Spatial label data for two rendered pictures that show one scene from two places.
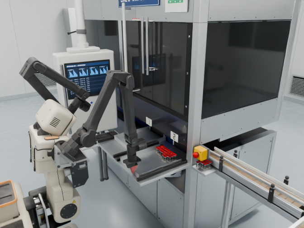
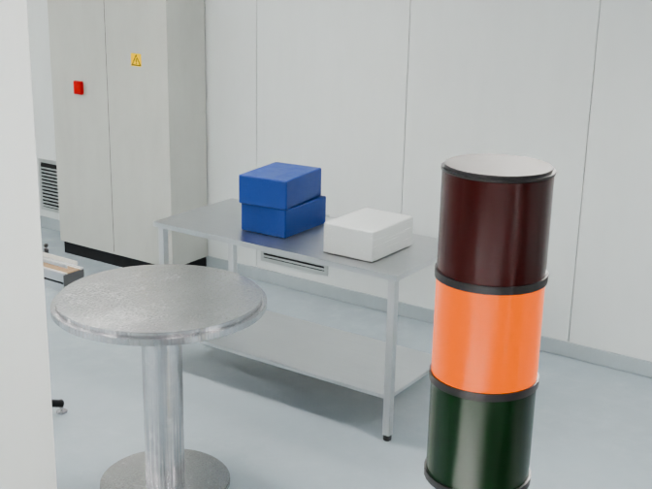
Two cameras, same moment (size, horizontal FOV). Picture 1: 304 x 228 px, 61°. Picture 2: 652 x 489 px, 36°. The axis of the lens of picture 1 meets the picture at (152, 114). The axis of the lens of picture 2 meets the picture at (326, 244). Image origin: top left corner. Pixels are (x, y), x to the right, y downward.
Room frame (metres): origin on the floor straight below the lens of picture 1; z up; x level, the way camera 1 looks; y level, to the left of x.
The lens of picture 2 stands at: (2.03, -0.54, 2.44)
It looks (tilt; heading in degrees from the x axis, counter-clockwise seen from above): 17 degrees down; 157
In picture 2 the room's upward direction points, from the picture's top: 1 degrees clockwise
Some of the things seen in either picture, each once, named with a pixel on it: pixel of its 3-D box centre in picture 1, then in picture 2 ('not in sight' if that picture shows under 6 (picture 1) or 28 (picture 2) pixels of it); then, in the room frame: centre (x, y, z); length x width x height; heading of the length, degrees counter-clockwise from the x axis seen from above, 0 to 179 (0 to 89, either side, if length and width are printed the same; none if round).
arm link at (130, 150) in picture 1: (132, 148); not in sight; (1.41, 0.12, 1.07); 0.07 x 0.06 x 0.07; 125
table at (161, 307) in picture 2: not in sight; (163, 391); (-2.15, 0.44, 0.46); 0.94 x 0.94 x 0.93
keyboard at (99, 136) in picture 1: (97, 138); not in sight; (2.07, 0.49, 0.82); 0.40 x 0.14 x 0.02; 121
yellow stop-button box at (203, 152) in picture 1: (201, 153); not in sight; (1.49, -0.32, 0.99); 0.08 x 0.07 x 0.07; 123
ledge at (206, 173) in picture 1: (206, 168); not in sight; (1.50, -0.36, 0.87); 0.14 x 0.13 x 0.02; 123
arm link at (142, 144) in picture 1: (136, 142); not in sight; (1.43, 0.10, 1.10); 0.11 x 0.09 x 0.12; 125
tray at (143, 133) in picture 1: (140, 137); not in sight; (1.92, 0.10, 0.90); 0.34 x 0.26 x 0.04; 123
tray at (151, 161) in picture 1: (150, 159); not in sight; (1.57, 0.01, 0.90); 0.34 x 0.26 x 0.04; 123
